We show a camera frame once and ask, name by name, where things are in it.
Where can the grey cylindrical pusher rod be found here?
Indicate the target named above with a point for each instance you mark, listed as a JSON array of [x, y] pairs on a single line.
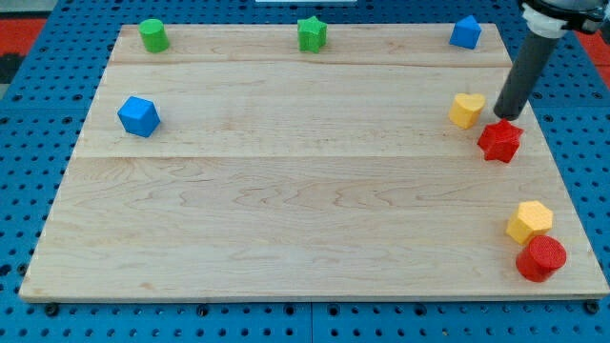
[[532, 58]]

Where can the red star block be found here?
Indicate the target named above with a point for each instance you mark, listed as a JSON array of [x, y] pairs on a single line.
[[500, 141]]

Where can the yellow hexagon block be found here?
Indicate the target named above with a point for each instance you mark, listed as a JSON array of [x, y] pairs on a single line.
[[530, 219]]

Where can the green star block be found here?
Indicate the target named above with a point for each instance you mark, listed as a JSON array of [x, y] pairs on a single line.
[[311, 34]]

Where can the blue pentagon block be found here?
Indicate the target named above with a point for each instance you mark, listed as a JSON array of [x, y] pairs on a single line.
[[466, 33]]

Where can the yellow heart block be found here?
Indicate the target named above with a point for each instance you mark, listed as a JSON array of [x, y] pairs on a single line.
[[466, 109]]

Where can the red cylinder block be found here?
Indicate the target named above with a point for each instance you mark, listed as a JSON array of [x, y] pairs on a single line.
[[541, 258]]

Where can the wooden board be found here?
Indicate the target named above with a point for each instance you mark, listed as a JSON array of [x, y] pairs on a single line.
[[282, 175]]

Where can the green cylinder block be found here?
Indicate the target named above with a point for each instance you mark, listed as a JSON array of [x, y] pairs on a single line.
[[153, 35]]

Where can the blue cube block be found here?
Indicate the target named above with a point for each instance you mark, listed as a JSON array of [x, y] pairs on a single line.
[[139, 116]]

